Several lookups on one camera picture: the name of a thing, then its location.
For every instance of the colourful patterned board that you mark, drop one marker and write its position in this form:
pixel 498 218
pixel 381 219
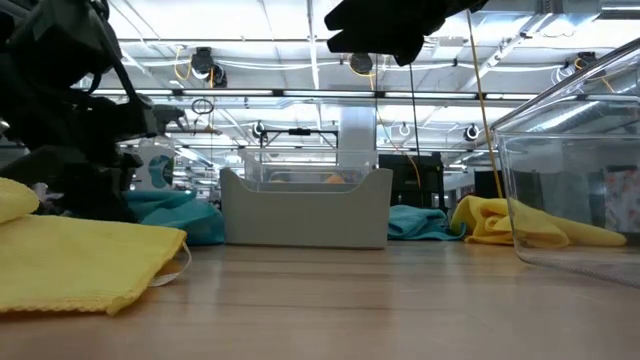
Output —
pixel 622 200

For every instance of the white spray bottle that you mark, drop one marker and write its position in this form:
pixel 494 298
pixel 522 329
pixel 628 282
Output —
pixel 160 172

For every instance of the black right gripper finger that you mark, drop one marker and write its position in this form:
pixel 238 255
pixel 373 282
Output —
pixel 380 47
pixel 380 15

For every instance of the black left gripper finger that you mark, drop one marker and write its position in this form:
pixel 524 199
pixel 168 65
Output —
pixel 100 195
pixel 35 170

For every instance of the grey plastic basket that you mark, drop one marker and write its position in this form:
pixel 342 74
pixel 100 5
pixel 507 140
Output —
pixel 305 220

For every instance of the large clear plastic basket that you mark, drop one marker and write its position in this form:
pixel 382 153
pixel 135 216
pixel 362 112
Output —
pixel 575 150

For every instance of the teal microfiber towel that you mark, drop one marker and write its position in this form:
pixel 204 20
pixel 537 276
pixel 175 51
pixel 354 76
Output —
pixel 417 222
pixel 190 225

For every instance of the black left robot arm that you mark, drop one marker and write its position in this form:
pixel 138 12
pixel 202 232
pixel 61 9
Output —
pixel 55 45

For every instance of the yellow microfiber towel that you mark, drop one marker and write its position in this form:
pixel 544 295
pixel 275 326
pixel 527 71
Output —
pixel 75 260
pixel 482 220

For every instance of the black equipment rack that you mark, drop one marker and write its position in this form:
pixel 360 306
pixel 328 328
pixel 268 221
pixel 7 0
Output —
pixel 400 185

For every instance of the black gantry frame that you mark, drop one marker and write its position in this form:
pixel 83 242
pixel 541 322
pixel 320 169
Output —
pixel 299 132

